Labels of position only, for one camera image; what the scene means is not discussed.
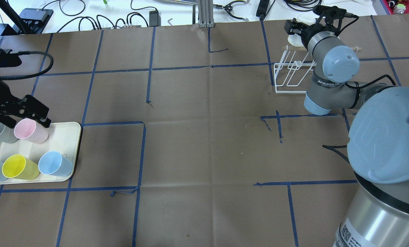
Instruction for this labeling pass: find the pink plastic cup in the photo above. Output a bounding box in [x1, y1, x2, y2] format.
[13, 118, 49, 144]

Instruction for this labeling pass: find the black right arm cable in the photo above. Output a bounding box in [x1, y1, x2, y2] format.
[322, 74, 397, 163]

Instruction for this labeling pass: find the aluminium frame post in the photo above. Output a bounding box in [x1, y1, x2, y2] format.
[197, 0, 214, 28]

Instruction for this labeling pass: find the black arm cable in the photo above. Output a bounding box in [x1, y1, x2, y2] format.
[322, 74, 397, 163]
[0, 51, 54, 81]

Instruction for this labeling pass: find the black box with cables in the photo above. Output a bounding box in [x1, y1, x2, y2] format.
[20, 8, 54, 34]

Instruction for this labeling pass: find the white plastic cup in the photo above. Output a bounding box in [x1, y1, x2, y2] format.
[287, 34, 306, 48]

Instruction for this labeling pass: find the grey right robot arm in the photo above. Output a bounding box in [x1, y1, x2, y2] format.
[284, 17, 409, 247]

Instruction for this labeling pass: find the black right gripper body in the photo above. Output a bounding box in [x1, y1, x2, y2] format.
[284, 19, 316, 41]

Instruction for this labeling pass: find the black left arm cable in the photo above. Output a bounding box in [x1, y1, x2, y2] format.
[0, 51, 54, 81]

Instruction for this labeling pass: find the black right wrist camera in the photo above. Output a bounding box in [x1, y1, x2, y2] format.
[312, 5, 358, 25]

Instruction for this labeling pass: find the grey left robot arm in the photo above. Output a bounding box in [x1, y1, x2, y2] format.
[0, 48, 54, 129]

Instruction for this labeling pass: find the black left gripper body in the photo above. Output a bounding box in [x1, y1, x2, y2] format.
[0, 95, 49, 119]

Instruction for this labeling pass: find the black power adapter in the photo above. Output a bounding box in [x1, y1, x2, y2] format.
[148, 10, 161, 27]

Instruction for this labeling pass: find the cream plastic tray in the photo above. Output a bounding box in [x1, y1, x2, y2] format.
[0, 122, 81, 185]

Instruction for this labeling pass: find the white wire cup rack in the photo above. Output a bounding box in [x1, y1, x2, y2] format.
[273, 45, 362, 94]

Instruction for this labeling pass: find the light blue plastic cup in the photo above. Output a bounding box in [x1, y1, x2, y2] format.
[38, 151, 73, 177]

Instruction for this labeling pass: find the yellow plastic cup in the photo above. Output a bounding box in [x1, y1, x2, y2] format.
[2, 154, 40, 180]

